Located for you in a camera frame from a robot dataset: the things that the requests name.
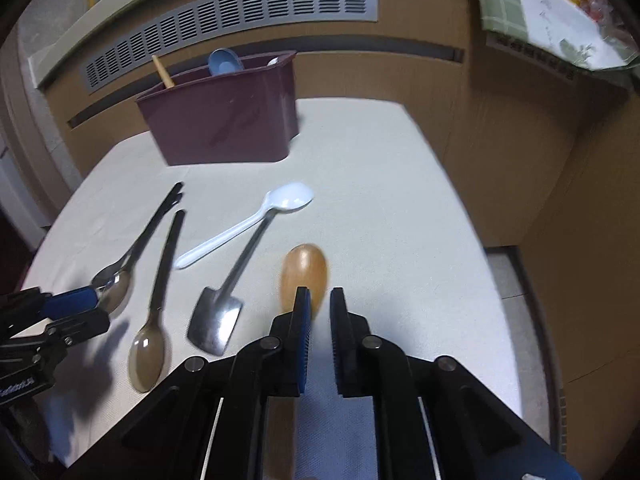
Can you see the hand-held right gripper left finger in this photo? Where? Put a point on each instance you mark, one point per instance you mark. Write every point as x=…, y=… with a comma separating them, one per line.
x=303, y=340

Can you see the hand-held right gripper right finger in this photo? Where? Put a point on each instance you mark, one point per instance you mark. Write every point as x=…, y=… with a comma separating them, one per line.
x=338, y=340

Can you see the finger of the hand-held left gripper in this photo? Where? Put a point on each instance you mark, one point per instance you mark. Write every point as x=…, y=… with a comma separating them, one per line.
x=72, y=301
x=82, y=324

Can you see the wooden spoon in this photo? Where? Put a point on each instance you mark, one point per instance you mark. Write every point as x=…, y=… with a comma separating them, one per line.
x=304, y=270

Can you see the metal shovel-shaped spoon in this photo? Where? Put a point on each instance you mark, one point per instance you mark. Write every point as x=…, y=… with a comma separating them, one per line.
x=217, y=317

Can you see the white plastic spoon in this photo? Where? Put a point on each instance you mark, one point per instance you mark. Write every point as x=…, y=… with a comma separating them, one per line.
x=287, y=197

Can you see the maroon plastic utensil holder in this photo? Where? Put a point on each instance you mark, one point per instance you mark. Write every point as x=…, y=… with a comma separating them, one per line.
x=220, y=120

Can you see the wooden chopstick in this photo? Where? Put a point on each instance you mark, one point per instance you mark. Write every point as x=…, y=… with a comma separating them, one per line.
x=163, y=72

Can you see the beige stone counter ledge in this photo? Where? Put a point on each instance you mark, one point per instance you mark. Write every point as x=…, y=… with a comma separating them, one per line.
x=65, y=45

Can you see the blue spoon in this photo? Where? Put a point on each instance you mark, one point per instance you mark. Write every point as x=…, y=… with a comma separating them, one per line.
x=224, y=62

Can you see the long grey vent grille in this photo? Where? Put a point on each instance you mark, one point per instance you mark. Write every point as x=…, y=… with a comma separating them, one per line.
x=235, y=17

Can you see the short grey vent grille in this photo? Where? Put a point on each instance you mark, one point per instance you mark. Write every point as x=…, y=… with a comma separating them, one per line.
x=530, y=55

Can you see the green checked towel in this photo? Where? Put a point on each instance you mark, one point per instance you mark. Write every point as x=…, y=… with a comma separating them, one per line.
x=545, y=15

